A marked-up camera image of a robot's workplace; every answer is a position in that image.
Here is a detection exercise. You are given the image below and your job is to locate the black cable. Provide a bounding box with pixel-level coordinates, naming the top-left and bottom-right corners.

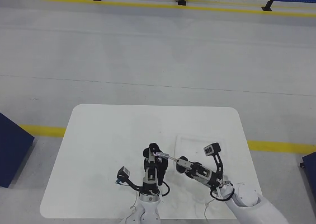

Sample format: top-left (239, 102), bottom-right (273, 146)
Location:
top-left (158, 180), bottom-right (171, 197)
top-left (209, 181), bottom-right (235, 202)

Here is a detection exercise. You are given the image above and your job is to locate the thin white cable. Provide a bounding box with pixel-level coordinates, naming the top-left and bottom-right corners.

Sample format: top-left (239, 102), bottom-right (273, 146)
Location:
top-left (203, 195), bottom-right (218, 223)
top-left (124, 193), bottom-right (139, 224)

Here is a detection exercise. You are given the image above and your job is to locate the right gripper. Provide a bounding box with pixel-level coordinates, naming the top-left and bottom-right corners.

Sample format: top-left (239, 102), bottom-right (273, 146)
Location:
top-left (175, 156), bottom-right (221, 189)

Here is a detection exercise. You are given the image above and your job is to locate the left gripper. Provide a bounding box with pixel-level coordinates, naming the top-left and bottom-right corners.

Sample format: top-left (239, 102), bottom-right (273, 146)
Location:
top-left (142, 142), bottom-right (169, 196)

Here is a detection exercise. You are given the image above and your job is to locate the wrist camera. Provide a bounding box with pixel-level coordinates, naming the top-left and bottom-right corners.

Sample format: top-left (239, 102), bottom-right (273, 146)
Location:
top-left (203, 142), bottom-right (225, 185)
top-left (116, 166), bottom-right (144, 193)

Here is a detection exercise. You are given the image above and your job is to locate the silver key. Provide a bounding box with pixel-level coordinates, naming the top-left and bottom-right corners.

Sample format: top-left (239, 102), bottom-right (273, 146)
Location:
top-left (159, 152), bottom-right (180, 164)

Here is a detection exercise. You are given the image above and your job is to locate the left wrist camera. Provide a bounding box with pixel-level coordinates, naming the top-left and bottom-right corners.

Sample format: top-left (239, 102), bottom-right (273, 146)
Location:
top-left (116, 166), bottom-right (144, 193)

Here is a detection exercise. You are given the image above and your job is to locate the white foam tray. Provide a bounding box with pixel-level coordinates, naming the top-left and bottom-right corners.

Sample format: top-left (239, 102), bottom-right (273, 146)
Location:
top-left (173, 134), bottom-right (228, 170)

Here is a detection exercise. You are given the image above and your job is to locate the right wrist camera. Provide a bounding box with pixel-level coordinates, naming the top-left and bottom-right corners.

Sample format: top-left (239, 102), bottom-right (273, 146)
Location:
top-left (203, 142), bottom-right (225, 185)

